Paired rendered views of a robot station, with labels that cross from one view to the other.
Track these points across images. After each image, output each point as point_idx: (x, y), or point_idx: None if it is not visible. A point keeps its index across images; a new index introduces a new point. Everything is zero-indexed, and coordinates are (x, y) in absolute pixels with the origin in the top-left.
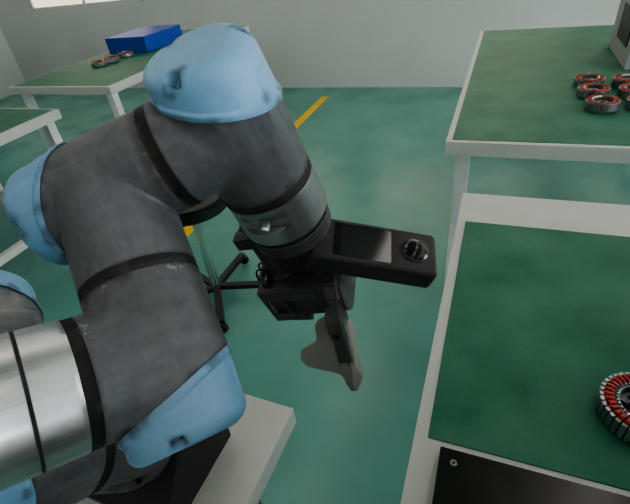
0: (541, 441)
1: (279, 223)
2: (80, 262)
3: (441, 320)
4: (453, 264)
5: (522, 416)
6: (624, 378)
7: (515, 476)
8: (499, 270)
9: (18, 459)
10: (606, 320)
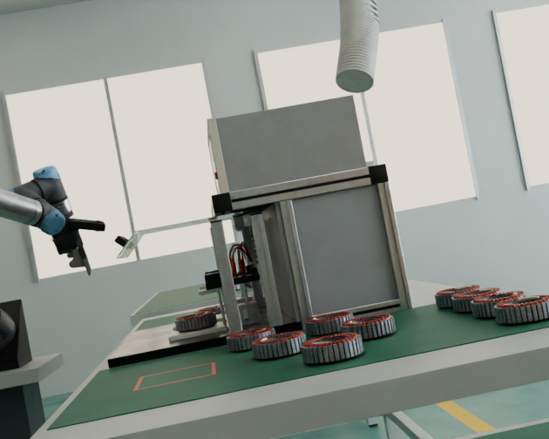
0: None
1: (62, 206)
2: None
3: (132, 331)
4: (138, 326)
5: None
6: (206, 307)
7: (162, 326)
8: (162, 320)
9: (34, 207)
10: None
